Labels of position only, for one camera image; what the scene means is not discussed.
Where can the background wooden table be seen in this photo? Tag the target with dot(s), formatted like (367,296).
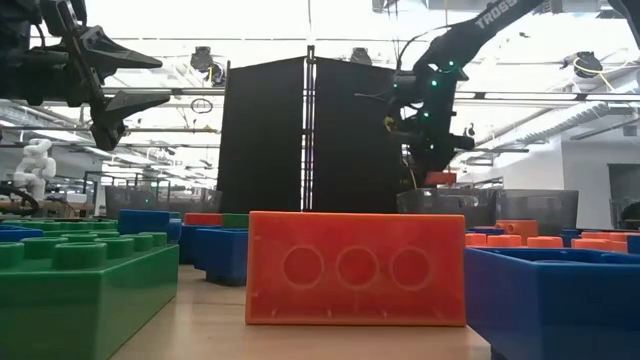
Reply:
(60,206)

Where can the green toy brick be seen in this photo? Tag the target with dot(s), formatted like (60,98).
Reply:
(75,310)
(235,220)
(75,225)

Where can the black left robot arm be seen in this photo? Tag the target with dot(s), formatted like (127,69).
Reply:
(15,20)

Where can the clear grey plastic bin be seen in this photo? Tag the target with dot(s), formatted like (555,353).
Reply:
(450,205)
(540,207)
(150,202)

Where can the blue toy brick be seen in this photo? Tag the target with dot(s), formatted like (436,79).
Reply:
(142,221)
(186,245)
(570,236)
(550,310)
(634,244)
(485,231)
(17,233)
(222,255)

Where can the person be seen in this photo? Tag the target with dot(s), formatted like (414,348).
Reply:
(631,217)

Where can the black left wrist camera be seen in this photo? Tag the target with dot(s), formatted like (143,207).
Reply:
(62,15)

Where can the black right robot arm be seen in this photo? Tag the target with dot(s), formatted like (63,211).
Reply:
(480,30)

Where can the orange toy brick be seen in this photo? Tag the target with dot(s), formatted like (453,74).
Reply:
(615,235)
(202,219)
(475,240)
(350,295)
(505,241)
(440,178)
(545,242)
(597,245)
(522,228)

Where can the silver ceiling duct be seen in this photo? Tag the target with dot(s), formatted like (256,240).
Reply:
(575,120)

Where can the grey horizontal ceiling rail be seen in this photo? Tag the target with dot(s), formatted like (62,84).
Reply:
(525,95)

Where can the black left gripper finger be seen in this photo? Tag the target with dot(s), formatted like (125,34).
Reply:
(120,52)
(132,104)

